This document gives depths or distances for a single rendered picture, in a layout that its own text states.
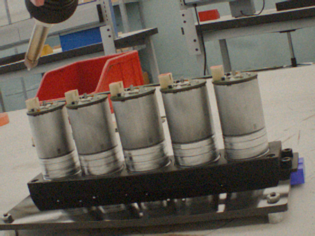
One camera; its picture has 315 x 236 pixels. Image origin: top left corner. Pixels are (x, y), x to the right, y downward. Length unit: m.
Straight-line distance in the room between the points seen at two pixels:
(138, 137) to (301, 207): 0.10
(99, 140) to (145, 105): 0.03
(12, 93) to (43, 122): 5.40
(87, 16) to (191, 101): 2.51
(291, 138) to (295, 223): 0.14
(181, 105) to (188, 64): 4.57
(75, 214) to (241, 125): 0.10
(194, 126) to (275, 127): 0.14
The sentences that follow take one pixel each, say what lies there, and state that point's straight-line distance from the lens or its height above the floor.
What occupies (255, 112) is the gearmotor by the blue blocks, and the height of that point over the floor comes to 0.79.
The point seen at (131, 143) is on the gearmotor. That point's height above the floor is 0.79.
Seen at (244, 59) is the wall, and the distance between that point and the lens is 4.72.
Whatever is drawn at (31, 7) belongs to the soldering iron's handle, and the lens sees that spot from 0.23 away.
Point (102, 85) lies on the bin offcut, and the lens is 0.59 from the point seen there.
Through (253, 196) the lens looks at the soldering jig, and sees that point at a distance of 0.25.
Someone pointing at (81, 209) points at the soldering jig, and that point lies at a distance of 0.28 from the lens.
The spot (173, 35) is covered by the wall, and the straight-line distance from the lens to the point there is 4.83.
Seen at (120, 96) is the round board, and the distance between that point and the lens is 0.28.
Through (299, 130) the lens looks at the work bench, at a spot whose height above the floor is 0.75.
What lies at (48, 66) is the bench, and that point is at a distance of 2.99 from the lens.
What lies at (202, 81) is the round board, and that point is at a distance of 0.28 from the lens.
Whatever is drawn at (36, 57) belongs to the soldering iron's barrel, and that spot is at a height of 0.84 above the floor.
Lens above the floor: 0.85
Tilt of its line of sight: 11 degrees down
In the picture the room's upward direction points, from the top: 12 degrees counter-clockwise
